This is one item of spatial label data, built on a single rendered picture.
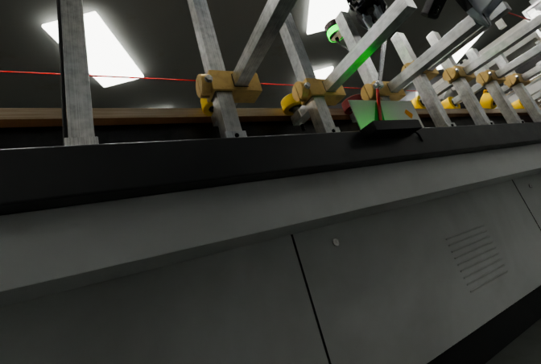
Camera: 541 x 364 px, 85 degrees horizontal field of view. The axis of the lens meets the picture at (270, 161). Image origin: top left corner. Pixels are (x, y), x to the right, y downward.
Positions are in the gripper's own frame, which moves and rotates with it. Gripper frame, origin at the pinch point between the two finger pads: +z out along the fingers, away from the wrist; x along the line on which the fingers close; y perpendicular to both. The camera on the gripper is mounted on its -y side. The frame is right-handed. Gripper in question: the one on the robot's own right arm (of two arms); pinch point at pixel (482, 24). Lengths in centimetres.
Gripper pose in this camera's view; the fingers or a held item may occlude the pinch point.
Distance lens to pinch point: 88.3
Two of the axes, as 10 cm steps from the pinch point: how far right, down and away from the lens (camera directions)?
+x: 8.7, -0.9, 4.9
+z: 2.7, 9.1, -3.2
